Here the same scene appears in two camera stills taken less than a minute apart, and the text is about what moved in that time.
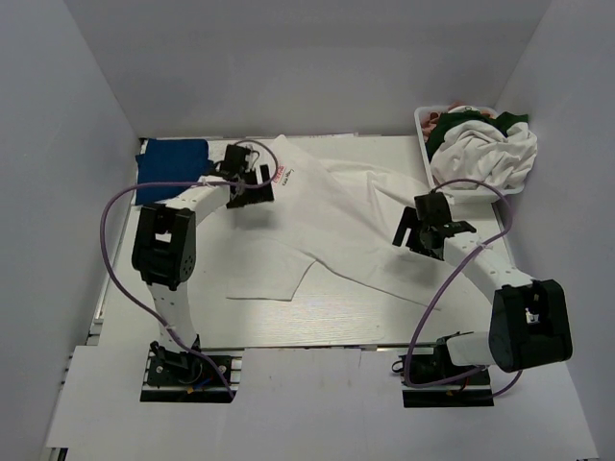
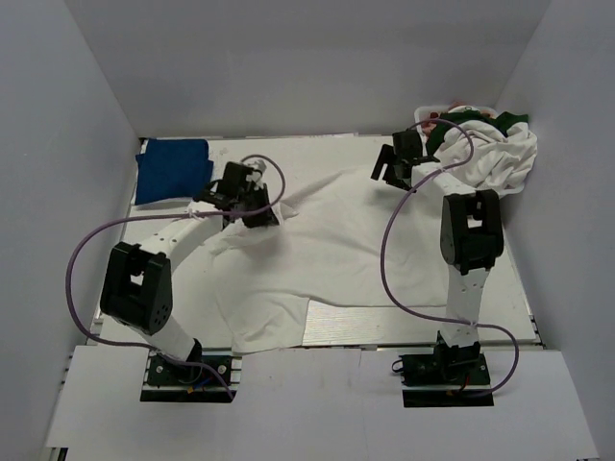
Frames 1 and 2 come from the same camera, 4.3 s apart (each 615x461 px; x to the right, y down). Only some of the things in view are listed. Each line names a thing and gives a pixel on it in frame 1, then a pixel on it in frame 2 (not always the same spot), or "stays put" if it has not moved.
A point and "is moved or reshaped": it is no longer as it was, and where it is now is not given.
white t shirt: [344, 216] is moved or reshaped
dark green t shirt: [441, 122] stays put
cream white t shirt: [474, 151] stays put
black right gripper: [408, 219] -> [385, 157]
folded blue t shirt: [170, 161] stays put
